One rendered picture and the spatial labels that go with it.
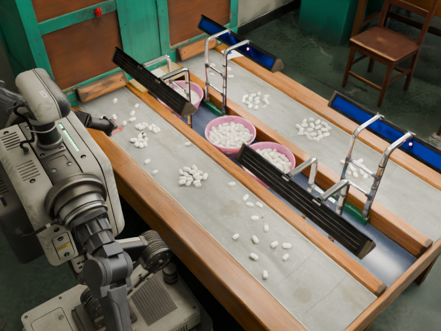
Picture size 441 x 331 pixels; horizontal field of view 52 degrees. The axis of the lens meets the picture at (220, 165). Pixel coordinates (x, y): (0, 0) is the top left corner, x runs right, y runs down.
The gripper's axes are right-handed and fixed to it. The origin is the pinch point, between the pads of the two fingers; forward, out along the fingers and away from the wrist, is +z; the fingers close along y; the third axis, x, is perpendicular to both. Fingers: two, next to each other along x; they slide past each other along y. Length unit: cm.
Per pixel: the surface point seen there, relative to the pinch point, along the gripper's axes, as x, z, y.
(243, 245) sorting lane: 5, 13, -84
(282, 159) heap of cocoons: -27, 53, -57
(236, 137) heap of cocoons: -23, 47, -30
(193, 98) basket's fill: -25, 50, 13
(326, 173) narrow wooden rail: -34, 56, -79
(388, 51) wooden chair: -118, 203, -2
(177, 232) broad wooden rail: 14, -2, -63
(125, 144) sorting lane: 8.0, 8.7, 1.8
